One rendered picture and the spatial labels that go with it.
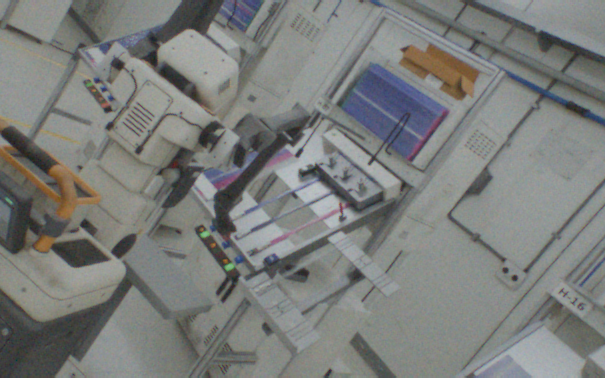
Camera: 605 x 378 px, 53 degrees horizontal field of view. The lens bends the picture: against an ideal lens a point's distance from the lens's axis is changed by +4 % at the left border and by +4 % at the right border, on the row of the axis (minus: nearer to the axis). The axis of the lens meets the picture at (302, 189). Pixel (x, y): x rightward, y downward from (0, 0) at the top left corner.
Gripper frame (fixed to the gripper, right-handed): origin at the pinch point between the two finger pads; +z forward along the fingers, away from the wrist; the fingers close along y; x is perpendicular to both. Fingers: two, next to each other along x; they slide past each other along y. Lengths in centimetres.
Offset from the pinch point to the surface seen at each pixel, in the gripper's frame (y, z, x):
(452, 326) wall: -18, 147, -133
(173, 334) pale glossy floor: 24, 73, 28
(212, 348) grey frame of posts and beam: -25.2, 27.2, 23.1
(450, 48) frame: 5, -44, -121
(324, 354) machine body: -21, 87, -33
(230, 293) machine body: 9.4, 46.2, -0.3
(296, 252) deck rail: -21.7, 1.7, -20.4
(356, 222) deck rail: -21, 3, -51
